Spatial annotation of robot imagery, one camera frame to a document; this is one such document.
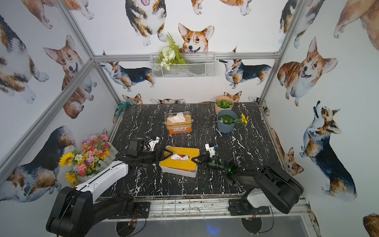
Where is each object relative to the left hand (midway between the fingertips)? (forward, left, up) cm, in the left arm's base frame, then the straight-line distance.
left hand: (167, 151), depth 83 cm
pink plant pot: (+36, -36, +2) cm, 51 cm away
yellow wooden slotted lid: (-1, -14, +1) cm, 14 cm away
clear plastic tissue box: (+18, -3, -6) cm, 20 cm away
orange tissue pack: (-3, -8, -1) cm, 8 cm away
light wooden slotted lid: (+22, -11, -4) cm, 25 cm away
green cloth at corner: (+45, +44, -11) cm, 64 cm away
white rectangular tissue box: (-11, -8, -3) cm, 14 cm away
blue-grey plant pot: (+23, -37, -3) cm, 44 cm away
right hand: (-5, -15, +4) cm, 16 cm away
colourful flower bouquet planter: (-4, +35, +7) cm, 36 cm away
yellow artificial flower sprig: (+18, -46, +4) cm, 50 cm away
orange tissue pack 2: (+24, -5, -1) cm, 25 cm away
